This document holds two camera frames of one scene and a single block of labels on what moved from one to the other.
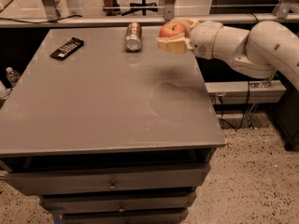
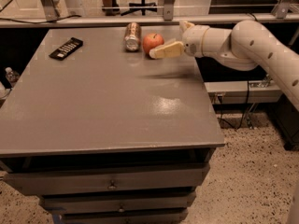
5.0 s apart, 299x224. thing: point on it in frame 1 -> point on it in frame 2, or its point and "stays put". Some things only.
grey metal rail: (206, 20) stays put
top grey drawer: (106, 179) stays put
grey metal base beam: (247, 92) stays put
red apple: (174, 30) -> (151, 41)
